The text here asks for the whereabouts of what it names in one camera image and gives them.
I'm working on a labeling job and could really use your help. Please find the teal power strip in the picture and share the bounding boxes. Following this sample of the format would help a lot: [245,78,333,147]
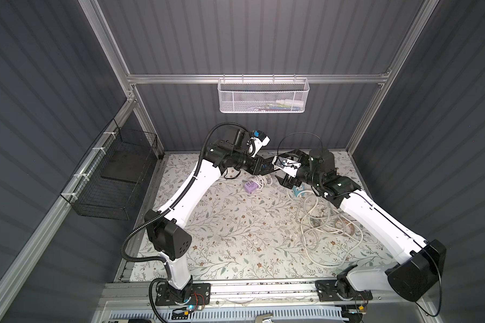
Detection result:
[292,184,308,197]

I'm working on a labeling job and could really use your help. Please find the white cord of purple strip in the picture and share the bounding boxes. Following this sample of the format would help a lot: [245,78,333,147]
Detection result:
[250,172,274,190]

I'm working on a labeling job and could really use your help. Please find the black power strip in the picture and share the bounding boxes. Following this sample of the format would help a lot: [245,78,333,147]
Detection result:
[272,156,301,170]

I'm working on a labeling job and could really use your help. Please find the purple power strip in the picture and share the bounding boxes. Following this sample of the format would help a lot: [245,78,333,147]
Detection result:
[244,180,260,194]

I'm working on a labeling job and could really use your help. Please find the white cord of black strip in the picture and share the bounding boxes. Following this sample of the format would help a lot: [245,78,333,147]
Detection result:
[284,177,340,251]

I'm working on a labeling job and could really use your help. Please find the white cord of teal strip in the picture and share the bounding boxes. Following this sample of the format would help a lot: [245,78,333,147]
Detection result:
[298,197,365,269]

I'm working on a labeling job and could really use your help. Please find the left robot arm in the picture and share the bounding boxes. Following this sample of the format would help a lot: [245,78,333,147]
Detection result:
[145,135,274,292]

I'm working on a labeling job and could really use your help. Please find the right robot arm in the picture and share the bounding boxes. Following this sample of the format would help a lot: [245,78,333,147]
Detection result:
[273,149,447,302]

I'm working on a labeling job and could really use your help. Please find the clear tape roll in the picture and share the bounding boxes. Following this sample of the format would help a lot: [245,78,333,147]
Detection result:
[334,219,356,236]

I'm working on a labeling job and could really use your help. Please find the black pad in black basket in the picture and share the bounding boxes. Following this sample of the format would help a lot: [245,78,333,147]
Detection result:
[101,151,146,184]

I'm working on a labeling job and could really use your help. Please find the white wire wall basket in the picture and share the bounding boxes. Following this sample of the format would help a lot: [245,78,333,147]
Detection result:
[217,78,310,114]

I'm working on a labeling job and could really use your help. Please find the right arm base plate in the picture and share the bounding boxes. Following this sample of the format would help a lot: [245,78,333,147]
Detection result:
[315,279,373,302]

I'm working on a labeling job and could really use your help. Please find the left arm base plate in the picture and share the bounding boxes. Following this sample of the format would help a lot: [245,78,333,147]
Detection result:
[156,283,212,306]

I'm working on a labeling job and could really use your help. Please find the black wire wall basket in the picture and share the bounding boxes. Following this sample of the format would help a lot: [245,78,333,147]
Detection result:
[61,122,160,221]

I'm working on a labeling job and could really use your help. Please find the black corrugated cable conduit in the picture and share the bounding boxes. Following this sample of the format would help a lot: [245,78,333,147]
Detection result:
[120,122,247,323]

